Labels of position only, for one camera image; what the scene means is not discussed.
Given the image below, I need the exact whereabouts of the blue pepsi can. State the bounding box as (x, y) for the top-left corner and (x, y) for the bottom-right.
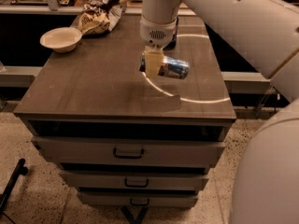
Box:
(164, 17), (179, 50)

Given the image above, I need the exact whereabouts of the black stand leg left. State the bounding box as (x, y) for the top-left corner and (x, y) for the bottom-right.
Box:
(0, 159), (28, 213)

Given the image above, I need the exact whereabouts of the grey drawer cabinet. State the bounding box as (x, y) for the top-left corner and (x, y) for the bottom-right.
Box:
(15, 15), (235, 196)

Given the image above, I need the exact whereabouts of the white bowl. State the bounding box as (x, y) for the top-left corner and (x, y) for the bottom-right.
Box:
(39, 27), (82, 53)

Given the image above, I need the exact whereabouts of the middle drawer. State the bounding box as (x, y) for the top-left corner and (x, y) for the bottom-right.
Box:
(60, 171), (208, 192)

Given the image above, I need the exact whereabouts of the metal shelf rail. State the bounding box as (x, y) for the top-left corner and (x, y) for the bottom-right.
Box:
(0, 0), (299, 21)

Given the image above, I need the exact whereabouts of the redbull can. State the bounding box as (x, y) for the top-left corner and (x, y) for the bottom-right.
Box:
(138, 53), (191, 80)

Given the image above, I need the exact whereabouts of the bottom drawer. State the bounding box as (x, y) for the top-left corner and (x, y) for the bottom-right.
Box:
(78, 192), (198, 208)

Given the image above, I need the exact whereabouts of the crumpled chip bag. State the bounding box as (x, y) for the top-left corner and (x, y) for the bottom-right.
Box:
(78, 0), (128, 35)

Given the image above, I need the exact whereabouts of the drawer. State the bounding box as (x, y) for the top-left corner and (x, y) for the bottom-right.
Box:
(32, 136), (224, 168)
(78, 192), (198, 208)
(60, 171), (208, 192)

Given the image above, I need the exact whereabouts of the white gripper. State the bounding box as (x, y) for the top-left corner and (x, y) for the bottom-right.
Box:
(140, 16), (178, 78)

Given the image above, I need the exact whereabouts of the top drawer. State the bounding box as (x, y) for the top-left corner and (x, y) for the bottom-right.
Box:
(32, 136), (224, 168)

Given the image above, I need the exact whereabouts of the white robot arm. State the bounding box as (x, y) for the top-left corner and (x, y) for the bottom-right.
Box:
(140, 0), (299, 224)

